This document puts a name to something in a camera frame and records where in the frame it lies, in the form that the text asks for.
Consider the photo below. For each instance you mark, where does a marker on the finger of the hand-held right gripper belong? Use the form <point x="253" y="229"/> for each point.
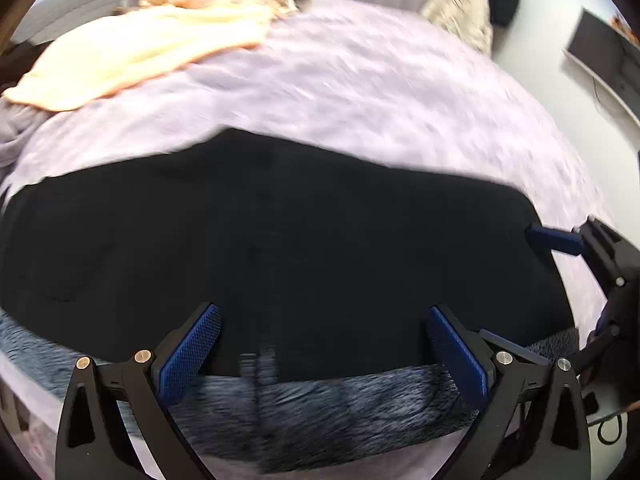
<point x="552" y="239"/>
<point x="604" y="321"/>

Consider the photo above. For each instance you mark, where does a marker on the black pants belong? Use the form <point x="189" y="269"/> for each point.
<point x="280" y="240"/>

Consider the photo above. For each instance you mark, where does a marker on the peach cloth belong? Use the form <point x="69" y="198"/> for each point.
<point x="125" y="55"/>

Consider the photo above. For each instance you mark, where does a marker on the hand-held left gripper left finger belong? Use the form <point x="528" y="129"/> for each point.
<point x="192" y="355"/>

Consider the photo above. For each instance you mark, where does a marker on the beige fluffy cushion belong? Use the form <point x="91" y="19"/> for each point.
<point x="460" y="15"/>

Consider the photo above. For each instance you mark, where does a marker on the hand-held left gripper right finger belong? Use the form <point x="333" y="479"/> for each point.
<point x="457" y="355"/>

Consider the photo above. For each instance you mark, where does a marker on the pale grey garment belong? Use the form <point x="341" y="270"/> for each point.
<point x="15" y="130"/>

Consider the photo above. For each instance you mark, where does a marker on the lavender bed cover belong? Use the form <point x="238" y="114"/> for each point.
<point x="400" y="100"/>

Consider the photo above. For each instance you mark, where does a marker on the dark flat monitor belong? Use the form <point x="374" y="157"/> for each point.
<point x="600" y="55"/>

